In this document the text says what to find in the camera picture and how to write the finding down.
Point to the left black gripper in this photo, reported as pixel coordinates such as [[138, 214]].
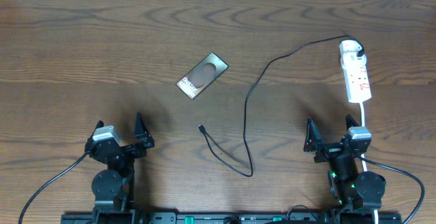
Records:
[[142, 139]]

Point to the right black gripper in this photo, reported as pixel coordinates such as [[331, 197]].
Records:
[[314, 143]]

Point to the Galaxy smartphone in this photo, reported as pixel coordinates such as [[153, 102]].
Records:
[[202, 75]]

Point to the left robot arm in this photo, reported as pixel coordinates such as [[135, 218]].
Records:
[[113, 187]]

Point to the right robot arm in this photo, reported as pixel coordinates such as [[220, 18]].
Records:
[[359, 193]]

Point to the white USB charger plug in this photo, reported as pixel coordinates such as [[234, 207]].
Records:
[[350, 46]]

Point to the white power strip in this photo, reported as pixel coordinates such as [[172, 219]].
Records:
[[356, 77]]

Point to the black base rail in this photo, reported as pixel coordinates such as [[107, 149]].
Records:
[[297, 216]]

